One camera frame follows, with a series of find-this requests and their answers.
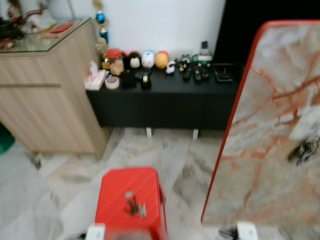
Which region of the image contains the metal key bunch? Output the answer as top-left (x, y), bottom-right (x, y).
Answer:
top-left (125, 191), bottom-right (148, 219)
top-left (287, 137), bottom-right (320, 166)

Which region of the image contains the wide white tape hook patch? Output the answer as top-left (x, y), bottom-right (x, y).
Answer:
top-left (290, 106), bottom-right (320, 141)

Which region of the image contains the red plastic stool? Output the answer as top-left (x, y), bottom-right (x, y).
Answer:
top-left (94, 166), bottom-right (169, 240)

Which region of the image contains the black low sideboard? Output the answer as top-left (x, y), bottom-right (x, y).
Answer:
top-left (86, 62), bottom-right (247, 141)

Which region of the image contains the black remote control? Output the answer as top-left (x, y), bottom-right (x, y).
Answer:
top-left (194, 64), bottom-right (204, 82)
top-left (182, 67), bottom-right (193, 82)

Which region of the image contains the black tape dispenser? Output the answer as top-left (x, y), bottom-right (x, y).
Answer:
top-left (139, 70), bottom-right (153, 90)

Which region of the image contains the small panda figure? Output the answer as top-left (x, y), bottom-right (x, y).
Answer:
top-left (165, 61), bottom-right (177, 75)

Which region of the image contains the small black cat figure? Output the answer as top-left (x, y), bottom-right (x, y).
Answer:
top-left (178, 54), bottom-right (192, 71)

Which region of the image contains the white green desk device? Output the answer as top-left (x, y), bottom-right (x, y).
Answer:
top-left (196, 41), bottom-right (214, 63)

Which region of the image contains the black pouch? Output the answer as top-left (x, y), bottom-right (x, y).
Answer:
top-left (120, 71), bottom-right (138, 90)

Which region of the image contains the orange round toy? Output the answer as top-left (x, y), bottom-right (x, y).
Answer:
top-left (154, 51), bottom-right (171, 69)

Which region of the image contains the beige tape roll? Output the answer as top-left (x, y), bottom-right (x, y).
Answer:
top-left (104, 76), bottom-right (121, 90)

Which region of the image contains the white egg shaped toy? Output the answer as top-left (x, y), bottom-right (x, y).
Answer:
top-left (141, 50), bottom-right (156, 69)

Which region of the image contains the black round plush toy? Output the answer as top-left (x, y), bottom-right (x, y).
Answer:
top-left (123, 51), bottom-right (143, 71)

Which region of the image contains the small brown teddy figure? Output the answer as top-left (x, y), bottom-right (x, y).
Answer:
top-left (110, 59), bottom-right (125, 76)

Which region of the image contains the pink white tissue pack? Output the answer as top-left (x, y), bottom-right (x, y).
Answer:
top-left (84, 61), bottom-right (109, 91)

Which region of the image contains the black television screen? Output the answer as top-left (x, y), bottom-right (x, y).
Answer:
top-left (212, 0), bottom-right (320, 66)

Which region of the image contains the red lid jar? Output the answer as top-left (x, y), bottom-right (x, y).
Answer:
top-left (106, 48), bottom-right (123, 62)

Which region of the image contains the small gold trophy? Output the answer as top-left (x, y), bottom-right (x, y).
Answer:
top-left (96, 37), bottom-right (112, 70)

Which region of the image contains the light wooden cabinet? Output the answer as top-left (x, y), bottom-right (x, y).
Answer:
top-left (0, 17), bottom-right (112, 157)

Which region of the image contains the green plastic basin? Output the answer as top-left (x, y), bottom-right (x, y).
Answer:
top-left (0, 122), bottom-right (16, 153)

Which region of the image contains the red packet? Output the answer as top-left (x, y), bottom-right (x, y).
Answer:
top-left (49, 21), bottom-right (76, 36)

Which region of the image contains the white red figurine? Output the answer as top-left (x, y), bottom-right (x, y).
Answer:
top-left (20, 0), bottom-right (57, 32)

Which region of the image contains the dark festive flower basket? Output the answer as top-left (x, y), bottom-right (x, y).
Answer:
top-left (0, 5), bottom-right (26, 40)

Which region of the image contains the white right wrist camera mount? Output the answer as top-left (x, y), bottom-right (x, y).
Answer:
top-left (236, 221), bottom-right (259, 240)

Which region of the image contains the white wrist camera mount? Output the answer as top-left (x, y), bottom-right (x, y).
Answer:
top-left (86, 223), bottom-right (107, 240)
top-left (236, 221), bottom-right (259, 240)

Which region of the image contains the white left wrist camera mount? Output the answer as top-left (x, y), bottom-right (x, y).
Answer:
top-left (86, 223), bottom-right (107, 240)

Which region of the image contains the black wire stand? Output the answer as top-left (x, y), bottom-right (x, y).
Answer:
top-left (214, 64), bottom-right (236, 83)

